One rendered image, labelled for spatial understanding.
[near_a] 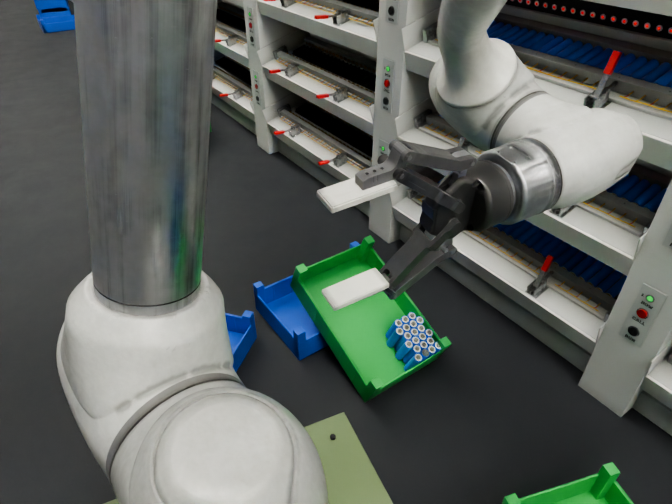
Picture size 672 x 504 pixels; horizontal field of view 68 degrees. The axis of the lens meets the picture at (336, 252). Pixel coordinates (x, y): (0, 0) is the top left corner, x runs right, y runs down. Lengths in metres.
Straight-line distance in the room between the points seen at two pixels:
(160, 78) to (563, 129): 0.43
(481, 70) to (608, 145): 0.17
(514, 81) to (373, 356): 0.63
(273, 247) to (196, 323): 0.94
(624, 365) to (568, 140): 0.57
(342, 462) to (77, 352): 0.36
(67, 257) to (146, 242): 1.12
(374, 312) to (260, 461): 0.76
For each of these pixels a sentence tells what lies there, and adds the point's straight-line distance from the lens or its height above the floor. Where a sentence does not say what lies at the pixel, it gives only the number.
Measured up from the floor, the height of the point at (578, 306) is 0.14.
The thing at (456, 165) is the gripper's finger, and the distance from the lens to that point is 0.51.
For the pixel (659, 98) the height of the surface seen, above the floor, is 0.56.
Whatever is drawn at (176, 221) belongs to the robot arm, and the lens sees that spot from 0.45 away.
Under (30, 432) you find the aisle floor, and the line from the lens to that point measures 1.16.
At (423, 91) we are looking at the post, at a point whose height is 0.42.
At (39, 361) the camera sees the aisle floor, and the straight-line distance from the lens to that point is 1.28.
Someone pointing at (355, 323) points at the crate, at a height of 0.06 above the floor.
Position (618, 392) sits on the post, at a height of 0.05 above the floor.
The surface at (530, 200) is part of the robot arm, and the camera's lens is 0.58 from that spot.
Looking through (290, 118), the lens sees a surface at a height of 0.16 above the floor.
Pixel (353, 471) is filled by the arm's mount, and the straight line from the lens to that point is 0.71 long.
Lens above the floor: 0.84
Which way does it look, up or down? 37 degrees down
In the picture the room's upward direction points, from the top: straight up
